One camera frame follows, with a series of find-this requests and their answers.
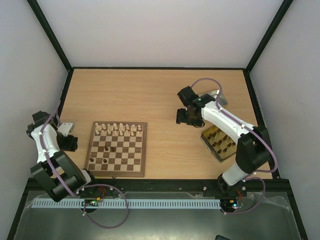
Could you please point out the wooden chessboard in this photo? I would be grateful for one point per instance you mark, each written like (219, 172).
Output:
(130, 141)

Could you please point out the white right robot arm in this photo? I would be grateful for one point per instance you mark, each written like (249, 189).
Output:
(253, 147)

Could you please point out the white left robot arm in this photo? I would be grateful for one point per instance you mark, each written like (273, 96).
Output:
(55, 172)

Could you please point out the silver tin lid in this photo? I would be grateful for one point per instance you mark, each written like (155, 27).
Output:
(221, 98)

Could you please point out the gold tin tray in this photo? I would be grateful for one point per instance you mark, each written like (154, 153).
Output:
(221, 146)

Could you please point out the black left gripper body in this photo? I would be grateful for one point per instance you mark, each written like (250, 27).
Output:
(63, 145)

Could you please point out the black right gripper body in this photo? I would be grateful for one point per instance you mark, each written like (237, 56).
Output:
(181, 116)

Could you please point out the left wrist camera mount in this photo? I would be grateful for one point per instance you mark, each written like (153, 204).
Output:
(65, 128)

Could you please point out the white slotted cable duct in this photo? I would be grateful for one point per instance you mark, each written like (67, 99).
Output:
(47, 203)

